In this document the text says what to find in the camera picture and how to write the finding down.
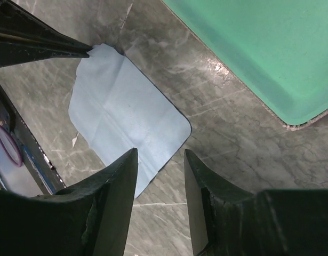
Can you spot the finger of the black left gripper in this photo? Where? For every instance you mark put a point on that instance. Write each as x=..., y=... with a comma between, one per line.
x=17, y=23
x=14, y=51

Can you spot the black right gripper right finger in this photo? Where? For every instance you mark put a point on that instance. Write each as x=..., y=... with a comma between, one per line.
x=227, y=220

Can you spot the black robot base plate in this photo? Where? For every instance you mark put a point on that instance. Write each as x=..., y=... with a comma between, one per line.
x=35, y=159

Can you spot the grey-brown glasses case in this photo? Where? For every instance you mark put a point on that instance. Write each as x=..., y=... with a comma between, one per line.
x=278, y=49

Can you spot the light blue cleaning cloth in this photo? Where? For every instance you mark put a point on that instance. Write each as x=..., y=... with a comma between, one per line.
x=115, y=107

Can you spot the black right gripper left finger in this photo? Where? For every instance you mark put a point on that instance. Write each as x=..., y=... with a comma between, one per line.
x=91, y=217

